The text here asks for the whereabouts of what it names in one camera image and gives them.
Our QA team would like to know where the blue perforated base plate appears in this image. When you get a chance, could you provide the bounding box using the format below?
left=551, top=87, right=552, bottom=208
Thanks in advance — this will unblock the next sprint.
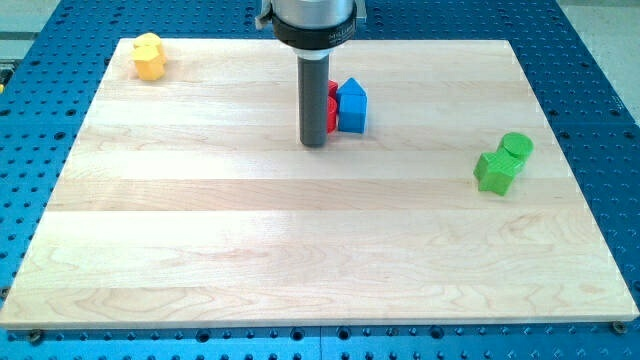
left=1, top=1, right=639, bottom=359

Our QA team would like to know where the green star block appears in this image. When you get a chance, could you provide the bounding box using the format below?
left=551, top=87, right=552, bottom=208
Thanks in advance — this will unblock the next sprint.
left=473, top=150, right=525, bottom=196

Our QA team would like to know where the yellow hexagon front block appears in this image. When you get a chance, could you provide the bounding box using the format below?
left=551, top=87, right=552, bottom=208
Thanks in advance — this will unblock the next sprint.
left=132, top=46, right=165, bottom=81

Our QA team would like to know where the yellow rear block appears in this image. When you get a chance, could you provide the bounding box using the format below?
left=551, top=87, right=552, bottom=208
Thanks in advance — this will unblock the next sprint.
left=133, top=32, right=167, bottom=64

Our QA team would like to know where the blue triangular prism block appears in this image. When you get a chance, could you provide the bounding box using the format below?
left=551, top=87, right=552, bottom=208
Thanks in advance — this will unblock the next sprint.
left=336, top=77, right=366, bottom=102

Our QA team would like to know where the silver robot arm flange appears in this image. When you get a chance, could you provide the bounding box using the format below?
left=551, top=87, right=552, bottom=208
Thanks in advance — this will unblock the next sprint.
left=255, top=0, right=358, bottom=51

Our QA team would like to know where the red cylinder block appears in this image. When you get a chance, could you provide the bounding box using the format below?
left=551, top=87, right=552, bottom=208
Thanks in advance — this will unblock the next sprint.
left=327, top=96, right=338, bottom=133

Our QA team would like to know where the red rear block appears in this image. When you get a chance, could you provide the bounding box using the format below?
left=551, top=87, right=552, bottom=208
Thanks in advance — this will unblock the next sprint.
left=328, top=80, right=339, bottom=100

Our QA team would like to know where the light wooden board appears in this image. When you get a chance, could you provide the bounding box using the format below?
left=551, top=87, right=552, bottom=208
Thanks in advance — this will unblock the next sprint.
left=1, top=38, right=639, bottom=330

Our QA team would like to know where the green cylinder block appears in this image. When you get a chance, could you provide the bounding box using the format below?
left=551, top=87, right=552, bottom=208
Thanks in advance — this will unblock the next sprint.
left=498, top=132, right=534, bottom=162

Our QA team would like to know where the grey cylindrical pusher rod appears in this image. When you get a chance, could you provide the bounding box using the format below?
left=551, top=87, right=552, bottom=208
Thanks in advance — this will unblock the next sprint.
left=294, top=49, right=330, bottom=148

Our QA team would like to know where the blue cube block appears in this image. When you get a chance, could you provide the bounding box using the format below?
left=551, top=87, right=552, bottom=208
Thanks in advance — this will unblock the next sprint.
left=338, top=95, right=367, bottom=133

